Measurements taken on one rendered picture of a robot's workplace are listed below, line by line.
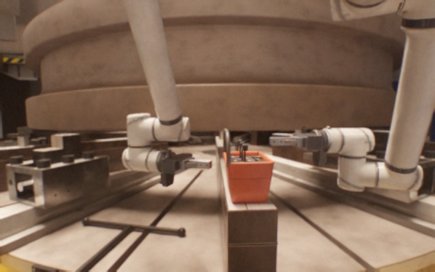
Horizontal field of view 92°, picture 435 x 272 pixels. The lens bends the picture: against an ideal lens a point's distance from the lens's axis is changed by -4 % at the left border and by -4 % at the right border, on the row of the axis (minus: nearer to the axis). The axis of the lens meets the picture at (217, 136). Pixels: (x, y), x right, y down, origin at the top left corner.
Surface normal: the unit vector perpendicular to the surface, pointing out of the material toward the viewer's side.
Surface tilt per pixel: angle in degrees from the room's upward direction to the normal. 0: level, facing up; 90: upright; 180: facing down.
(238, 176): 97
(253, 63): 87
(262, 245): 90
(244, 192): 97
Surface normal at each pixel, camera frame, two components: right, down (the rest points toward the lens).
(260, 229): 0.03, 0.09
